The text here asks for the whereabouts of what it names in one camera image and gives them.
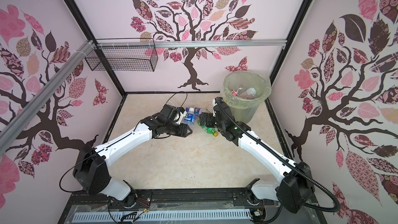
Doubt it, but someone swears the green Sprite bottle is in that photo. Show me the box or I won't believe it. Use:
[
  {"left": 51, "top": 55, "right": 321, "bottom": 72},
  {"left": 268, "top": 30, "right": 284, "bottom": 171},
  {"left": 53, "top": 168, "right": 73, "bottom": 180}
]
[{"left": 200, "top": 125, "right": 218, "bottom": 137}]

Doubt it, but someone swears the clear bottle blue label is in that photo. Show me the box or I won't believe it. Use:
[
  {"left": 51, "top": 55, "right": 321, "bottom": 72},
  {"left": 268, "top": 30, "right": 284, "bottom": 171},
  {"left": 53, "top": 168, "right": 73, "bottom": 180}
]
[{"left": 183, "top": 107, "right": 196, "bottom": 126}]

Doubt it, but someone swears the clear Coca-Cola bottle yellow cap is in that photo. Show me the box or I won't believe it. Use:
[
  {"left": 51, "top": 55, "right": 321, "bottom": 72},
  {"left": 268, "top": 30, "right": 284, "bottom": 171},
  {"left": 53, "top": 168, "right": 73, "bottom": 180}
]
[{"left": 231, "top": 85, "right": 245, "bottom": 97}]

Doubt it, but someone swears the white bottle red cap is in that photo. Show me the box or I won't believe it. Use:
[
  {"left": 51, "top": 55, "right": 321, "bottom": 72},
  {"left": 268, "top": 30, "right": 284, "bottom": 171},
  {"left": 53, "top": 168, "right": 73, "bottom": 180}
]
[{"left": 239, "top": 88, "right": 257, "bottom": 100}]

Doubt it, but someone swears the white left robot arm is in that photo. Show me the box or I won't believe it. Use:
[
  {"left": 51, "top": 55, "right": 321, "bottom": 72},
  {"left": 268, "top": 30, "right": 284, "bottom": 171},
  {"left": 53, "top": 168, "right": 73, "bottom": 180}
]
[{"left": 73, "top": 104, "right": 192, "bottom": 208}]

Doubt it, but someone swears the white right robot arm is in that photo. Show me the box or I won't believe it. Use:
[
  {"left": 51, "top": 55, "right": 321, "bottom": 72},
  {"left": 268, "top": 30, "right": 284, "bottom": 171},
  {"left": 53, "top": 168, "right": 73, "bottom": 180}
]
[{"left": 197, "top": 97, "right": 315, "bottom": 213}]

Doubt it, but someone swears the clear Pepsi bottle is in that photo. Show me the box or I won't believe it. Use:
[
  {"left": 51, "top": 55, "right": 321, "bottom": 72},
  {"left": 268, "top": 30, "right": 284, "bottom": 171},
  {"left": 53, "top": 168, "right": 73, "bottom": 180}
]
[{"left": 194, "top": 108, "right": 203, "bottom": 116}]

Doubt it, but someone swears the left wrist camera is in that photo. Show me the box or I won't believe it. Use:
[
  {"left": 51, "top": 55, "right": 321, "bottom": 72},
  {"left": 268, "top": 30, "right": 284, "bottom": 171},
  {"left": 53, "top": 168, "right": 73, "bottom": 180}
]
[{"left": 174, "top": 107, "right": 186, "bottom": 124}]

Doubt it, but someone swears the wire mesh waste bin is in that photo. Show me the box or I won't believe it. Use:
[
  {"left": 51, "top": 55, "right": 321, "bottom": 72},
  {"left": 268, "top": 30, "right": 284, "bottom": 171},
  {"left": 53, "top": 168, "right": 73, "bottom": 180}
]
[{"left": 221, "top": 71, "right": 272, "bottom": 124}]

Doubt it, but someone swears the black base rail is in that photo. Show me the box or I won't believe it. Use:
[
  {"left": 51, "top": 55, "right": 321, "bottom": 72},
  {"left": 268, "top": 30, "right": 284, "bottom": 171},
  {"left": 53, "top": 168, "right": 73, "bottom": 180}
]
[{"left": 108, "top": 186, "right": 280, "bottom": 209}]

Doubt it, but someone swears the black wire wall basket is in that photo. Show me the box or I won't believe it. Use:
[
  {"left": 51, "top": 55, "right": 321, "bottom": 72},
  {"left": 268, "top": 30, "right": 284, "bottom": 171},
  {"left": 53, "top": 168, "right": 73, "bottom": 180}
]
[{"left": 85, "top": 37, "right": 158, "bottom": 72}]

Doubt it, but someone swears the white slotted cable duct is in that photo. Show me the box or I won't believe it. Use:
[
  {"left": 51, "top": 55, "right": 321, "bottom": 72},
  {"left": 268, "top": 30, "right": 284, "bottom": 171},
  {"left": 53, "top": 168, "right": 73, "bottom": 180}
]
[{"left": 70, "top": 209, "right": 251, "bottom": 224}]

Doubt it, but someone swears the aluminium wall rail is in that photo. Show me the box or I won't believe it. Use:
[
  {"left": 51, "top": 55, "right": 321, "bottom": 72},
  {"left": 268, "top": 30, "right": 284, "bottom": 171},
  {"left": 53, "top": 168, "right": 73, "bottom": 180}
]
[
  {"left": 97, "top": 39, "right": 287, "bottom": 48},
  {"left": 1, "top": 40, "right": 95, "bottom": 154}
]

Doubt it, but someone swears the black corrugated cable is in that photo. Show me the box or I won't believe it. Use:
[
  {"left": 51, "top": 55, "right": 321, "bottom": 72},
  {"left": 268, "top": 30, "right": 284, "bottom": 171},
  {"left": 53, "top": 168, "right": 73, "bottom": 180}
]
[{"left": 216, "top": 99, "right": 341, "bottom": 213}]

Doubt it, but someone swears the black frame rail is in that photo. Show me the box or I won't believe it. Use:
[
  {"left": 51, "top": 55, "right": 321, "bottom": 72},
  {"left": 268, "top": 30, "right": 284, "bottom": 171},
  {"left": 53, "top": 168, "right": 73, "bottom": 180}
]
[{"left": 268, "top": 0, "right": 325, "bottom": 85}]

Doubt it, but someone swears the aluminium left wall rail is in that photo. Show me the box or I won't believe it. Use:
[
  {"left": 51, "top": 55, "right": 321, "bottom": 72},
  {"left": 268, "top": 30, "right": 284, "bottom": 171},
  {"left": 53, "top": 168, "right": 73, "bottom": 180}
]
[{"left": 1, "top": 40, "right": 95, "bottom": 154}]

